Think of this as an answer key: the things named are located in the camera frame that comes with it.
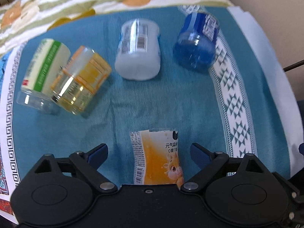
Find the blue patterned cloth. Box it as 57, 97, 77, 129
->
1, 6, 303, 202

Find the green white label cup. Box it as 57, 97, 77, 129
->
17, 38, 71, 114

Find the blue plastic cup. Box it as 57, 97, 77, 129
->
173, 11, 219, 73

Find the orange cartoon label plastic cup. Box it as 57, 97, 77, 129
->
129, 129, 184, 187

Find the black cable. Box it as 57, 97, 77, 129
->
283, 60, 304, 72

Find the white barcode plastic cup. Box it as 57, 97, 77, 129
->
114, 18, 161, 81

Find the yellow label clear cup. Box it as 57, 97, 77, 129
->
51, 46, 112, 115

